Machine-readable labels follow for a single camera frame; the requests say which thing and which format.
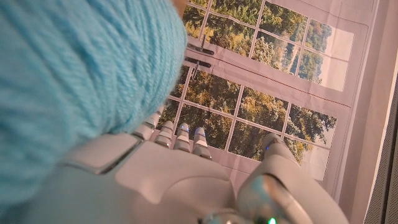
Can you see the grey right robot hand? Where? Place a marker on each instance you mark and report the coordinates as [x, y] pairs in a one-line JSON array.
[[161, 183]]

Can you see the teal yarn skein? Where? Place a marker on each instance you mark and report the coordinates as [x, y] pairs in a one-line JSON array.
[[77, 68]]

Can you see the printed window backdrop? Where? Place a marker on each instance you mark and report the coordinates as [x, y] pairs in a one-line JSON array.
[[280, 93]]

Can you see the grey perforated floor grille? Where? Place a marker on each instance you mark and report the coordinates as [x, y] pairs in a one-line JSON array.
[[385, 174]]

